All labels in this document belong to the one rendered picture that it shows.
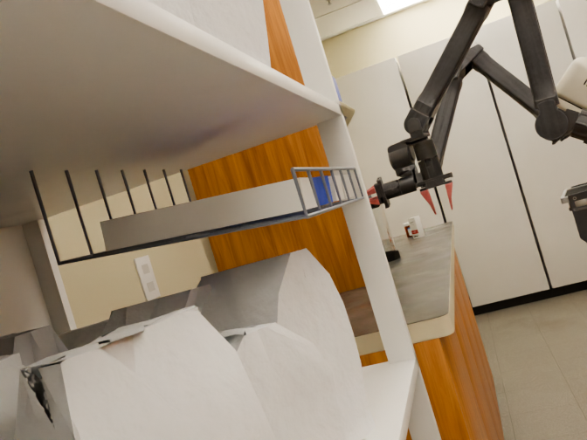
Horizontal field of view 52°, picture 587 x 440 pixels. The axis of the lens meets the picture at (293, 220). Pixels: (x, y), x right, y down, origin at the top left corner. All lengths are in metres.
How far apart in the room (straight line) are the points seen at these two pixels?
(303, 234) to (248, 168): 0.27
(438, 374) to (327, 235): 0.73
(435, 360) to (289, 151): 0.87
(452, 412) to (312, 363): 0.70
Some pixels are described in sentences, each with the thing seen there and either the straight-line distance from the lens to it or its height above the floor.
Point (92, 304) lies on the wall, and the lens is 1.40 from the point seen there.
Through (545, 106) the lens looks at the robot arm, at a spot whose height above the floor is 1.28.
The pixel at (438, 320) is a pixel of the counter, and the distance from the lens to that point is 1.19.
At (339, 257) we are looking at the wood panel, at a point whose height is 1.05.
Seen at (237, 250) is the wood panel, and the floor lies 1.15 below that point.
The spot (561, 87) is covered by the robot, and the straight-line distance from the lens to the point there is 1.78.
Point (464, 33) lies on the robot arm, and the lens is 1.69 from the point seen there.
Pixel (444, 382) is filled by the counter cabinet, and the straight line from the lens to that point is 1.23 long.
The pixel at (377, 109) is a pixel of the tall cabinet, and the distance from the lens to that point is 5.02.
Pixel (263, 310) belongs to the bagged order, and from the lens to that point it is 0.70.
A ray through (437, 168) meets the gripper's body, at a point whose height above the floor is 1.21.
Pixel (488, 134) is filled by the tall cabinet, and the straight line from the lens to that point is 4.97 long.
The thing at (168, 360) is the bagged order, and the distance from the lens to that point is 0.45.
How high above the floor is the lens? 1.20
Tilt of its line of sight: level
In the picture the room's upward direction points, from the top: 17 degrees counter-clockwise
